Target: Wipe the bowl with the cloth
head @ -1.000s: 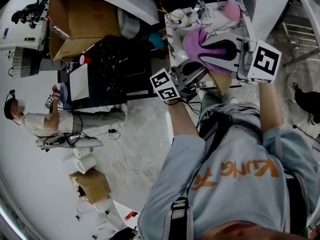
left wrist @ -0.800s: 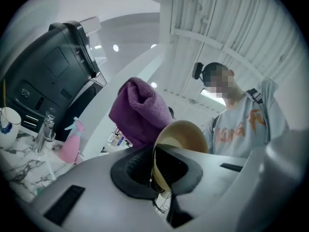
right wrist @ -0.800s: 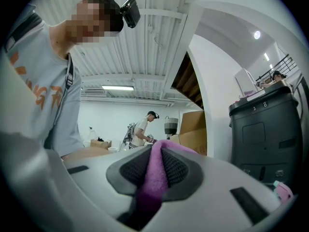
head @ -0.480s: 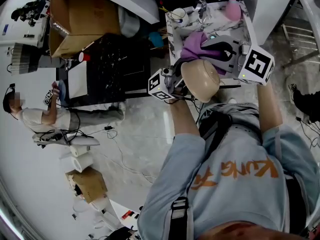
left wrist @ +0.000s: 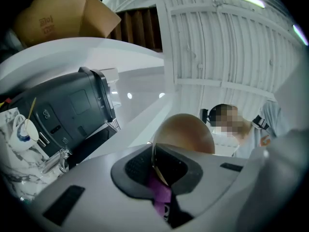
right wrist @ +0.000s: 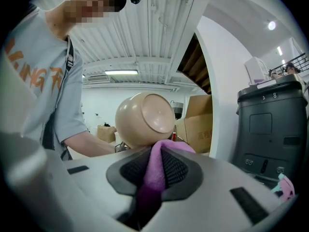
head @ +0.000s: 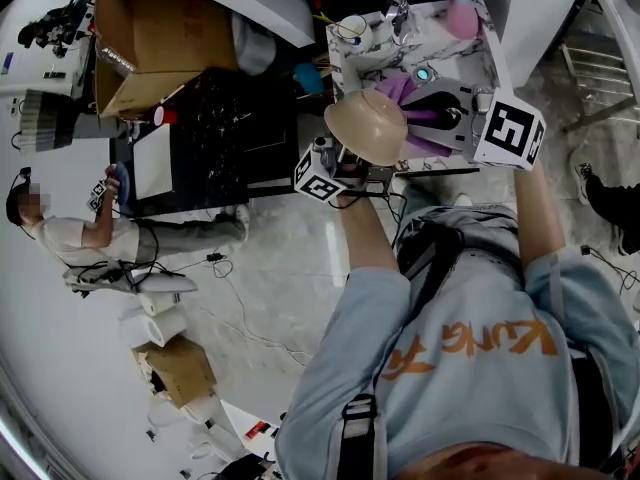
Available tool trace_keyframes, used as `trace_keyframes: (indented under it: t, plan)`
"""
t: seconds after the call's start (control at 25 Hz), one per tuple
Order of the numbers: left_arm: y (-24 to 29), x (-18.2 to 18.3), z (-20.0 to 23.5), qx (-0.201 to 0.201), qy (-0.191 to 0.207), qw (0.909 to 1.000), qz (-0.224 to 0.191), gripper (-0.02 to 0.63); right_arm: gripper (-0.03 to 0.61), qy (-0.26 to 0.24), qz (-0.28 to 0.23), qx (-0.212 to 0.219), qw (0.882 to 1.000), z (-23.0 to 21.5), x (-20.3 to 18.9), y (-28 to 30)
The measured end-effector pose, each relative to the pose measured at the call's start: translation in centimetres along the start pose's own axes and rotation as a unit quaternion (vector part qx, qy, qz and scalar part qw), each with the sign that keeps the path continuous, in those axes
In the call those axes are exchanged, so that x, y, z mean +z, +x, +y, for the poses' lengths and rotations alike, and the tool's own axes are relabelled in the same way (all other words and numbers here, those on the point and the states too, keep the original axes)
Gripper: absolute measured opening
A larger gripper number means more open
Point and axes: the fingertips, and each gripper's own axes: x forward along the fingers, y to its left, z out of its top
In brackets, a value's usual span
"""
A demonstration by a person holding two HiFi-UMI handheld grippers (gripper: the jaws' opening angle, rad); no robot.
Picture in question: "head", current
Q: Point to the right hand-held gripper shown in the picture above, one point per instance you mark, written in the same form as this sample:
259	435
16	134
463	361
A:
510	135

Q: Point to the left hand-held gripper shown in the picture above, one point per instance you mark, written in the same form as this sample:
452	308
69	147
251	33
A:
317	183

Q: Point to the purple cloth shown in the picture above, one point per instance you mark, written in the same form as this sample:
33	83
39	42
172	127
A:
395	88

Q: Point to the beige bowl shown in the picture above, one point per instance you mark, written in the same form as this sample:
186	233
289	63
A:
370	128

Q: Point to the person's left forearm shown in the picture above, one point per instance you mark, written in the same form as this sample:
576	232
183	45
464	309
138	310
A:
367	243

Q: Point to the person's right forearm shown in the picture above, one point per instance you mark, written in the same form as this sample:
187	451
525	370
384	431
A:
540	218

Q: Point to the person's left hand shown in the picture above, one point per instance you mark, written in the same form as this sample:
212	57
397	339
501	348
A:
352	175

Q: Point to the teal sink drain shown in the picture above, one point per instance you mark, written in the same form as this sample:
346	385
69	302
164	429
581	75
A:
422	74

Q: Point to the marble sink cabinet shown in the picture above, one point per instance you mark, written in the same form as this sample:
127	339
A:
440	53

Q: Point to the person's white shoe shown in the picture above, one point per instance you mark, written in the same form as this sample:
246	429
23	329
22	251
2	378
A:
462	200

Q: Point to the pink spray bottle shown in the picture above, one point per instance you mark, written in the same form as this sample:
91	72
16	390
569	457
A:
462	15

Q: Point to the blue plastic object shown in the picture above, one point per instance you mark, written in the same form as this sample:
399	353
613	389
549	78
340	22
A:
309	78

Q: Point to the black table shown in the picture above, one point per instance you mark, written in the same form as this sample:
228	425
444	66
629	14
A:
215	138

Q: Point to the grey trousers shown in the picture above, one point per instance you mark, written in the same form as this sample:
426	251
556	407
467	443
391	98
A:
480	223

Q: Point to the white mug with blue print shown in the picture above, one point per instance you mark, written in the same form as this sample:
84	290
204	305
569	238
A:
355	30

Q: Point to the black power adapter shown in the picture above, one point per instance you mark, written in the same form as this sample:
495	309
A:
216	257

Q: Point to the white board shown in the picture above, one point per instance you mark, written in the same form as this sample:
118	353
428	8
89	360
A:
152	163

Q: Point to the red plastic cup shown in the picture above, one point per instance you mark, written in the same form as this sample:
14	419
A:
165	115

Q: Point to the blue plate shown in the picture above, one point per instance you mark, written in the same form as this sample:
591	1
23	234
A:
122	183

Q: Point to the large cardboard box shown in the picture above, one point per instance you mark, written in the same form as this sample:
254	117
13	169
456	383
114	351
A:
165	33

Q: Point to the small cardboard box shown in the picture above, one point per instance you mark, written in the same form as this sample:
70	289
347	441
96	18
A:
180	368

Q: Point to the red packet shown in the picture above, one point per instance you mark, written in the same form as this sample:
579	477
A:
257	430

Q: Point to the light blue printed t-shirt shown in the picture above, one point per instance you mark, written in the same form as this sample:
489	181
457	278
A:
475	393

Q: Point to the grey pleated lampshade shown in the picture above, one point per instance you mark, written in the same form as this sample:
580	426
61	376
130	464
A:
45	123

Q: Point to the black camera equipment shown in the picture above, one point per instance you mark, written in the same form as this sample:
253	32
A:
55	28

